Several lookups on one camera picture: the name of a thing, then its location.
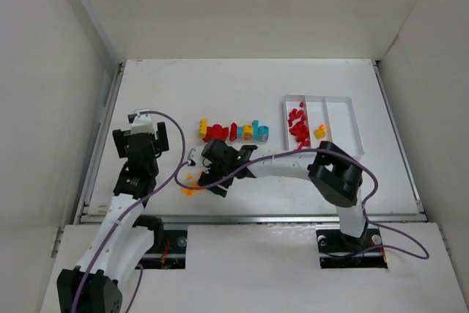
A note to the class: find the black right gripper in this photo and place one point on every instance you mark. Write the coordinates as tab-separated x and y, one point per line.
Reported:
207	179

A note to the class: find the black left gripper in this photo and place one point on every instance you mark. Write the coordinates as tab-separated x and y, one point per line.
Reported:
119	142

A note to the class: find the orange yellow lego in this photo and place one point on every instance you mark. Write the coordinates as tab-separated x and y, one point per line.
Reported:
320	132

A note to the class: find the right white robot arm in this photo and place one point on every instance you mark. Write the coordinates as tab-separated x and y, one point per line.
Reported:
332	171

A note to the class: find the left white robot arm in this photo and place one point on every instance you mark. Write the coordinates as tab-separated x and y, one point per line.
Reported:
95	283

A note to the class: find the red legos in tray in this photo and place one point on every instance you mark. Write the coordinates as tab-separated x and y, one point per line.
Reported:
298	127

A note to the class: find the teal and yellow lego assembly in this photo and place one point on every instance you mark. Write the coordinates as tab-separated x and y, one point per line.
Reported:
253	132

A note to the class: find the red rounded lego assembly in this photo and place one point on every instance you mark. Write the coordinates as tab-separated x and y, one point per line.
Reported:
220	133

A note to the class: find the yellow 2x4 lego brick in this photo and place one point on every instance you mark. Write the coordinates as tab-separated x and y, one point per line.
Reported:
203	127

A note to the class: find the orange lego pile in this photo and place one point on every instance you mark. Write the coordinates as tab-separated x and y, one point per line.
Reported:
191	180

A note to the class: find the white sorting tray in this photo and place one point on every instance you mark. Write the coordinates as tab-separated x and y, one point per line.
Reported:
311	119

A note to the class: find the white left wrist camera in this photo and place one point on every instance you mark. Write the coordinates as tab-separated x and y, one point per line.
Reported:
141	122

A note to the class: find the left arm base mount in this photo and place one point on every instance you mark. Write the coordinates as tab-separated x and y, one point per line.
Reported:
168	251

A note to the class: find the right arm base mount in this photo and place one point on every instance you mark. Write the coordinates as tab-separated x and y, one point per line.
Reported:
340	251

